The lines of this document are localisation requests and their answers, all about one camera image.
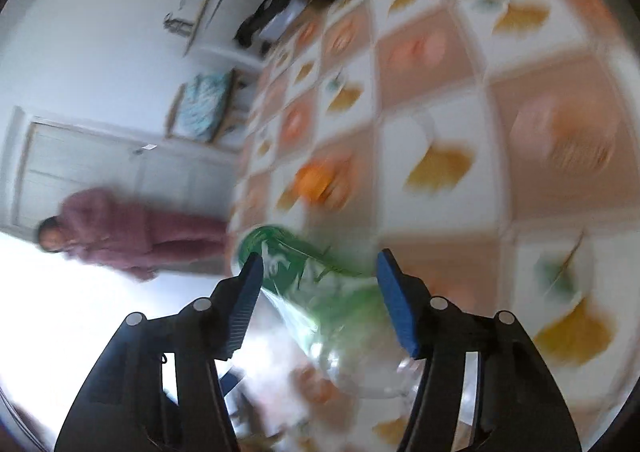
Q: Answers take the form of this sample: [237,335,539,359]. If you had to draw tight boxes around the blue floral cushion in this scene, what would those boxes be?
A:
[177,72,236,140]

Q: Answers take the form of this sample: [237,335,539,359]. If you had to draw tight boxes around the table with patterned cloth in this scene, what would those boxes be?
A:
[227,0,640,452]

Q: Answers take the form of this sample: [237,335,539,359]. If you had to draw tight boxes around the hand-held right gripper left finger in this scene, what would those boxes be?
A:
[54,252,266,452]

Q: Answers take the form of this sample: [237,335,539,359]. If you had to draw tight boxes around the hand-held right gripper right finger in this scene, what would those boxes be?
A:
[376,248,583,452]

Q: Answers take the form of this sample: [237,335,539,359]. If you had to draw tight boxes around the green label plastic bottle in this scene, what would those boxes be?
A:
[232,225,431,400]

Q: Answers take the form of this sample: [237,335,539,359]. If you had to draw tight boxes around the orange fruit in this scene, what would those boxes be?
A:
[292,159,336,203]

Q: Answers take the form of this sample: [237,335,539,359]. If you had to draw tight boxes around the steel thermos bottle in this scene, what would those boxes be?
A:
[165,12,193,36]

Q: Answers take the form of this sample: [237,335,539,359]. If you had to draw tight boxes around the wooden chair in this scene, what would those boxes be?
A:
[165,70,251,148]

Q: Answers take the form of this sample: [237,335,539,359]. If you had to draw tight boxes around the white door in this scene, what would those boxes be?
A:
[10,105,241,238]

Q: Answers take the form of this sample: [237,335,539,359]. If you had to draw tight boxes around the black bag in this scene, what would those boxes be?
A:
[234,0,321,56]

